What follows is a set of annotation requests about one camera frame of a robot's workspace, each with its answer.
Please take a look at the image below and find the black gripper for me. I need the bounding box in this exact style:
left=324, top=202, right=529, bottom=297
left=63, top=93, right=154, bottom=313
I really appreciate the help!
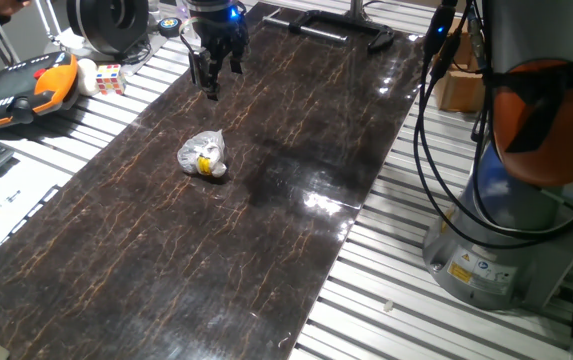
left=185, top=3, right=251, bottom=102

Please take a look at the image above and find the clear plastic bag of things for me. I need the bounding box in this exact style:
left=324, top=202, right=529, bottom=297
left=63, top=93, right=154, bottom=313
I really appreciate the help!
left=176, top=129, right=229, bottom=179

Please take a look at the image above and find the person's hand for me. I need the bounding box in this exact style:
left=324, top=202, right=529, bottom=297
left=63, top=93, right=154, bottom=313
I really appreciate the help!
left=0, top=0, right=33, bottom=17

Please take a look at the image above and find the small round black yellow disc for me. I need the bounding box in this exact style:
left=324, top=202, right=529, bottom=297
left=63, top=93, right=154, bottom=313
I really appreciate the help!
left=158, top=16, right=184, bottom=39

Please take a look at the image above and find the Rubik's cube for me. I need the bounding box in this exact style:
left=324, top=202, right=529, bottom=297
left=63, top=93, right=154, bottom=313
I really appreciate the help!
left=95, top=63, right=127, bottom=96

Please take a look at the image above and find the white egg-shaped object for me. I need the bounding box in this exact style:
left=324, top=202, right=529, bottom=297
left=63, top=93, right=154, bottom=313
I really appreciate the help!
left=75, top=58, right=100, bottom=98

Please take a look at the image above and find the black round spool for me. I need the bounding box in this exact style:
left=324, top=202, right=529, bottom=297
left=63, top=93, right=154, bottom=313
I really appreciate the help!
left=65, top=0, right=151, bottom=57

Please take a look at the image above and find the black and orange teach pendant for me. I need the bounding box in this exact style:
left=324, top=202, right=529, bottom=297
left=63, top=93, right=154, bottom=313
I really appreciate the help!
left=0, top=49, right=81, bottom=133

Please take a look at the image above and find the dark marbled board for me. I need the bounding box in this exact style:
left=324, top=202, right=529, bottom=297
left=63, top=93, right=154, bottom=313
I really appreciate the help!
left=0, top=2, right=425, bottom=360

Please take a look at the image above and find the white paper sheet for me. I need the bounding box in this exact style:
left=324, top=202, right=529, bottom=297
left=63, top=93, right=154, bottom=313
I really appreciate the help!
left=0, top=153, right=62, bottom=277

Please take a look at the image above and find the cardboard box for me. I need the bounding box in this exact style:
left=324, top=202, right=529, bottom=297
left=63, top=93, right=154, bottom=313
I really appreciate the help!
left=433, top=17, right=488, bottom=114

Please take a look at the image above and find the multicoloured ribbon cable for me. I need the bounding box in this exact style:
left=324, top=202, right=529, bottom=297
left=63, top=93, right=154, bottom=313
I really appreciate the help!
left=178, top=17, right=202, bottom=47

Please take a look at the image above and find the silver metal post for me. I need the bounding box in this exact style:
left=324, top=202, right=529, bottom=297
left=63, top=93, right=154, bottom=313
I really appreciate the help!
left=349, top=0, right=371, bottom=19

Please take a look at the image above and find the black cable with blue light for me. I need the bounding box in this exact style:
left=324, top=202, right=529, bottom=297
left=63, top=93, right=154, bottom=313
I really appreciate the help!
left=412, top=0, right=573, bottom=251

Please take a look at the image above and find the black strap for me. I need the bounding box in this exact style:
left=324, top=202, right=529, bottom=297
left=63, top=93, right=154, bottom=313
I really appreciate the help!
left=483, top=53, right=573, bottom=154

